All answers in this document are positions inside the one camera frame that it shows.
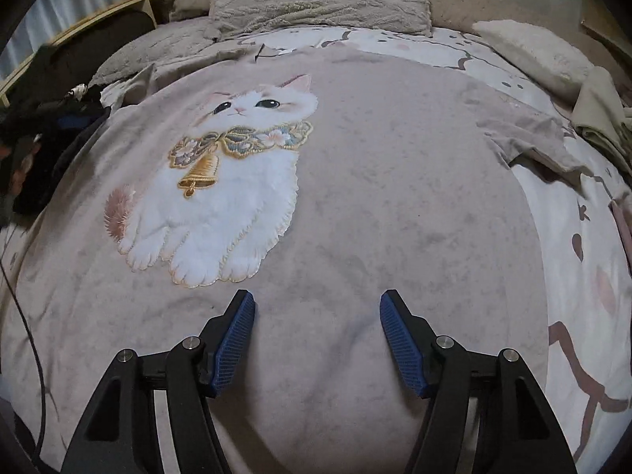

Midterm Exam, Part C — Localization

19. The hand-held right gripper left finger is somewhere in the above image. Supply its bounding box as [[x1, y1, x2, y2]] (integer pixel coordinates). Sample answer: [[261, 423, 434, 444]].
[[60, 289, 256, 474]]

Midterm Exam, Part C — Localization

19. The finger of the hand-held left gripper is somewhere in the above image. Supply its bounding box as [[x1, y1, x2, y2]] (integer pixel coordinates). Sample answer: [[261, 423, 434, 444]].
[[37, 106, 107, 134]]

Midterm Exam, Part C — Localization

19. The pile of unfolded clothes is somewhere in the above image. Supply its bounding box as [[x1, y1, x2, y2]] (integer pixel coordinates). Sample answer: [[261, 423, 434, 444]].
[[572, 66, 632, 272]]

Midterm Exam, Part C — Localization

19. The beige pillow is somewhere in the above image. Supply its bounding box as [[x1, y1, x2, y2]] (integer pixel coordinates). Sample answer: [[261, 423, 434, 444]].
[[165, 0, 218, 23]]

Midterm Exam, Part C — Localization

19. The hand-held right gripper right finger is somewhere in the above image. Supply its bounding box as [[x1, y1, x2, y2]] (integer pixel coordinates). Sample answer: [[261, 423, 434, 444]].
[[378, 289, 579, 474]]

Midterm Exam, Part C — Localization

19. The black cable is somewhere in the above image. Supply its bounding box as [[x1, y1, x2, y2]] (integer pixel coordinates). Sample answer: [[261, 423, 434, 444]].
[[0, 256, 46, 461]]

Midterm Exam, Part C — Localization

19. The cream shelf cabinet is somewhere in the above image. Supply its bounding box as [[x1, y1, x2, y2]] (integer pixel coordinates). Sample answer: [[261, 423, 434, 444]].
[[580, 5, 632, 65]]

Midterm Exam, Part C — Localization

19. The white fluffy pillow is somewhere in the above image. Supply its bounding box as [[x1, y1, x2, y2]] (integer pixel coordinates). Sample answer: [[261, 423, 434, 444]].
[[471, 20, 596, 102]]

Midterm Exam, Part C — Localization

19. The wooden headboard shelf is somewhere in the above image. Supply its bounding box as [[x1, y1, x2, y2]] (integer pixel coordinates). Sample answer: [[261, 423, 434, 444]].
[[0, 0, 179, 109]]

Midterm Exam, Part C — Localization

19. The small textured grey pillow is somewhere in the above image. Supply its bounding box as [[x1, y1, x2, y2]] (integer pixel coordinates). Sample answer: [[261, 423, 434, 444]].
[[89, 22, 223, 90]]

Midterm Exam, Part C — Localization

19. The pale blue curtain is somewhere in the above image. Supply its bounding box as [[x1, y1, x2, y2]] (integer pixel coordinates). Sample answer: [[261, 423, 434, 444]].
[[0, 0, 141, 80]]

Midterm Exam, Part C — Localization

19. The stack of dark folded clothes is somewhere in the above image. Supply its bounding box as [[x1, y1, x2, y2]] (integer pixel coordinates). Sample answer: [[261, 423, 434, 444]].
[[10, 99, 112, 215]]

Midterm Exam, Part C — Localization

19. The bear print bedsheet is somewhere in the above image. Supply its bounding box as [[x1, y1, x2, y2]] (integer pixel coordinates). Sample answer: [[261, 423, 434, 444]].
[[0, 24, 632, 470]]

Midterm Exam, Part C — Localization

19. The long beige bolster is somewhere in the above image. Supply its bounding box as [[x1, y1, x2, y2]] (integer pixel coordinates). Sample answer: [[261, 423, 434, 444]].
[[425, 0, 588, 30]]

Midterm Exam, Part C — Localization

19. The cartoon print folded garment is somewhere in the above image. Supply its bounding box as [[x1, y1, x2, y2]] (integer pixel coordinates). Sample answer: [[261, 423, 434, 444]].
[[64, 84, 102, 104]]

